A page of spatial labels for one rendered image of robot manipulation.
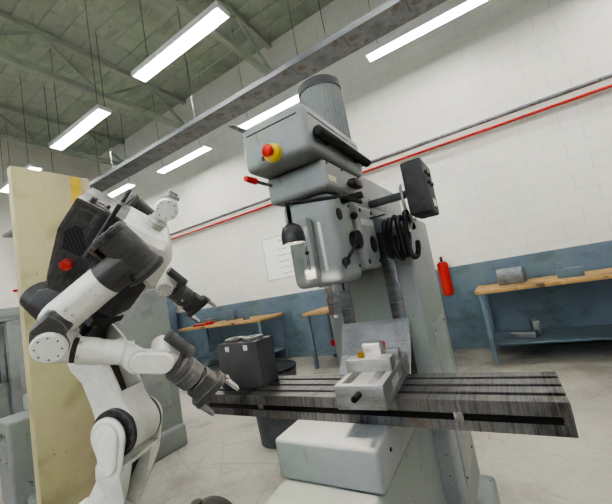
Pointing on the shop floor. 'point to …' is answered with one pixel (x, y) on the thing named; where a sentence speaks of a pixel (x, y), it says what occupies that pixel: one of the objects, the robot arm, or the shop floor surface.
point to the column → (454, 455)
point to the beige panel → (55, 431)
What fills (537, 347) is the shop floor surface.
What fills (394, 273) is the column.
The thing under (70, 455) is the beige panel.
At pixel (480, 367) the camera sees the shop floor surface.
